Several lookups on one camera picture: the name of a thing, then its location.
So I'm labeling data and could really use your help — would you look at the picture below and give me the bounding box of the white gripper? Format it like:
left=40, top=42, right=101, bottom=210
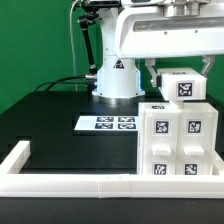
left=115, top=3, right=224, bottom=87

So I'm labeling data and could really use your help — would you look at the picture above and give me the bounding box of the white cabinet top block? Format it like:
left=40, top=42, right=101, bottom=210
left=157, top=68, right=207, bottom=101

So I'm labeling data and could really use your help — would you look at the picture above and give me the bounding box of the white cabinet door panel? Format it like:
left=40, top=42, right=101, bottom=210
left=176, top=112, right=217, bottom=176

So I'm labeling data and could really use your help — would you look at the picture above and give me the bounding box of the white cabinet body box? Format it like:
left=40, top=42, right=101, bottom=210
left=137, top=102, right=218, bottom=176

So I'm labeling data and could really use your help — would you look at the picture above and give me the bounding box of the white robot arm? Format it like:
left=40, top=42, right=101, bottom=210
left=93, top=0, right=224, bottom=104

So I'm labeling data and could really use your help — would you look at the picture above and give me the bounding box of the base marker tag sheet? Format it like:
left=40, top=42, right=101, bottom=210
left=74, top=116, right=138, bottom=131

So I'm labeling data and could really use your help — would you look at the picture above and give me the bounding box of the black cable bundle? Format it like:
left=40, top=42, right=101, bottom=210
left=34, top=75, right=98, bottom=93

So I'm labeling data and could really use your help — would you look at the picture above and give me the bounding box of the grey thin cable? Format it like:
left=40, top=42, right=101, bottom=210
left=68, top=0, right=81, bottom=92

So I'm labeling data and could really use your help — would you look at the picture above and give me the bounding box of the white U-shaped frame fence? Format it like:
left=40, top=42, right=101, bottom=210
left=0, top=141, right=224, bottom=199

